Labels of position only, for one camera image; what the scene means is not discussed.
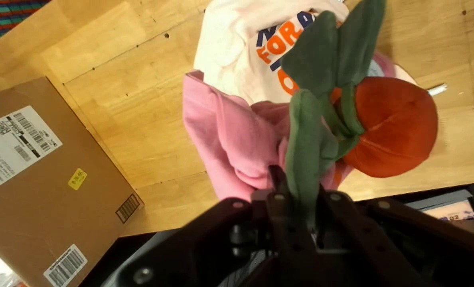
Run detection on pink cloth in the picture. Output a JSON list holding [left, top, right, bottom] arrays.
[[183, 69, 356, 204]]

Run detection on cardboard box with white labels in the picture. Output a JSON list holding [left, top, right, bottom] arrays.
[[0, 75, 146, 287]]

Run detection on white rope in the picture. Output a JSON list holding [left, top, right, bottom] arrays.
[[427, 83, 451, 97]]

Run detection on green plush leaves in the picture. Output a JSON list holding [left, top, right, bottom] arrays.
[[280, 0, 441, 215]]

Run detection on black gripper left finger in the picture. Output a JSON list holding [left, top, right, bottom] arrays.
[[267, 164, 304, 217]]

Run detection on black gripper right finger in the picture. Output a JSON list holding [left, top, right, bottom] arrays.
[[312, 187, 352, 220]]

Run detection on pale t-shirt with orange print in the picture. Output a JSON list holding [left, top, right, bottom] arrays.
[[192, 0, 400, 109]]

